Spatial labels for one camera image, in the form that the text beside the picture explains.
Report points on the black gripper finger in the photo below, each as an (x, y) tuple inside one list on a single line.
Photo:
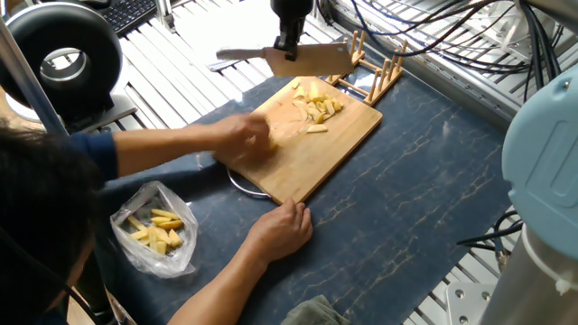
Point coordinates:
[(297, 41), (283, 40)]

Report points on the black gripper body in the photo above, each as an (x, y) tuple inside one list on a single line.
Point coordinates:
[(292, 13)]

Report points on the steel cleaver knife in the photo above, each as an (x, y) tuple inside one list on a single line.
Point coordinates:
[(316, 61)]

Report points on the potato chunk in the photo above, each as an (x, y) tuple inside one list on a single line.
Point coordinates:
[(312, 107)]

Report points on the bamboo cutting board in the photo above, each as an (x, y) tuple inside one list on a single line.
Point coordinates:
[(352, 144)]

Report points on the person's left forearm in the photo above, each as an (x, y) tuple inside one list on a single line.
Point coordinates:
[(153, 149)]

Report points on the person's right forearm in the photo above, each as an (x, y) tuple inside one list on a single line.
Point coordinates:
[(212, 296)]

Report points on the person's left hand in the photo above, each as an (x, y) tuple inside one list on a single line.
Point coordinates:
[(244, 140)]

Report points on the person's right hand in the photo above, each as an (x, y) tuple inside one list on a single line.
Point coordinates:
[(282, 230)]

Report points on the white sheet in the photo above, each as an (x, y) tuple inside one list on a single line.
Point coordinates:
[(226, 27)]

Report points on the wooden knife rack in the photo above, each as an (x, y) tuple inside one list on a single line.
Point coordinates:
[(370, 77)]

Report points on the black keyboard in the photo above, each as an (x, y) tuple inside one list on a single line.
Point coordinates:
[(126, 13)]

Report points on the dark blue marble mat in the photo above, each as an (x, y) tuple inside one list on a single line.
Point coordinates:
[(415, 208)]

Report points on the plastic bag of potato sticks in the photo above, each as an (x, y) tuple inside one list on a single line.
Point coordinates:
[(149, 230)]

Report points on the wooden pole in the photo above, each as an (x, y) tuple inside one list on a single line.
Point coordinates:
[(27, 77)]

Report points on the grey-green cloth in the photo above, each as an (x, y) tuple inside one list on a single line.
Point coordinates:
[(312, 311)]

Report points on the metal mounting plate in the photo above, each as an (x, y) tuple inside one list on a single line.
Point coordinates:
[(471, 307)]

